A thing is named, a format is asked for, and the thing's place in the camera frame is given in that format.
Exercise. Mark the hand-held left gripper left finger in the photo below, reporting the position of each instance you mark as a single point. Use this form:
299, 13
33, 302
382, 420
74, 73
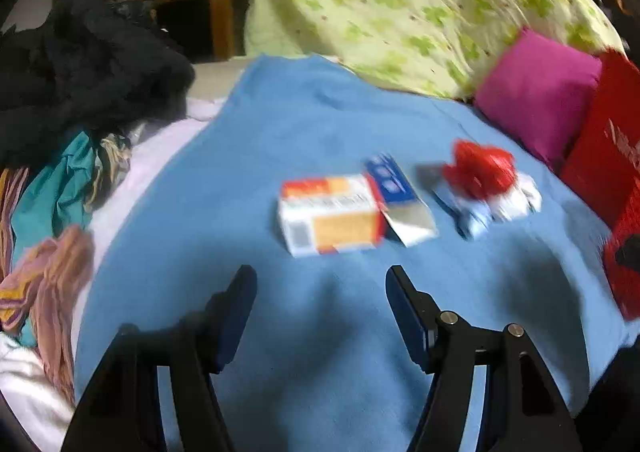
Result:
234, 324

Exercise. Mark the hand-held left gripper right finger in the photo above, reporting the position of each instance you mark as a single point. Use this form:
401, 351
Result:
406, 319

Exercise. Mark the blue plastic wrapper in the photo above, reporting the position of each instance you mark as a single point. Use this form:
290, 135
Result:
470, 222

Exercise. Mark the orange and white box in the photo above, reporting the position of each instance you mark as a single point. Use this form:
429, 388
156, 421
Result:
330, 222

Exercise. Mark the blue toothpaste box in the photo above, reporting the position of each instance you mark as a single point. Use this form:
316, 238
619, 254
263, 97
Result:
395, 187

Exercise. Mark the white paper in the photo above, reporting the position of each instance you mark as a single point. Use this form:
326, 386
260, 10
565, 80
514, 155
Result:
520, 199

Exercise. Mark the red plastic bag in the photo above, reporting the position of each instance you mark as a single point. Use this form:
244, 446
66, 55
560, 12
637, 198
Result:
480, 169

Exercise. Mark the pink striped cloth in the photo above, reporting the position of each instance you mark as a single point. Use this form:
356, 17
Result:
60, 272

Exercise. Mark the brown patterned cloth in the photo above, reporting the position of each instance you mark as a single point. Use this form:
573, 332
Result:
115, 162

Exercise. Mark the blue blanket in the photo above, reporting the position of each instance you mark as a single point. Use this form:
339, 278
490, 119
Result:
300, 132

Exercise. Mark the teal cloth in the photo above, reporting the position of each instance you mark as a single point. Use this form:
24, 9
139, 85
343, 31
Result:
50, 192

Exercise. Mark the red paper bag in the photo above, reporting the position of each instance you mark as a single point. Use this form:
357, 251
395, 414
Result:
600, 157

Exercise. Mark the magenta pillow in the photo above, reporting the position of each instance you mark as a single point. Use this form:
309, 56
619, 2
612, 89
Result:
540, 92

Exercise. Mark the black clothing pile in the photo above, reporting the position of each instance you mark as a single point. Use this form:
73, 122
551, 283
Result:
90, 72

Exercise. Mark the green floral quilt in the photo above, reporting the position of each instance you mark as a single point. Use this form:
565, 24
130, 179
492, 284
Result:
400, 7

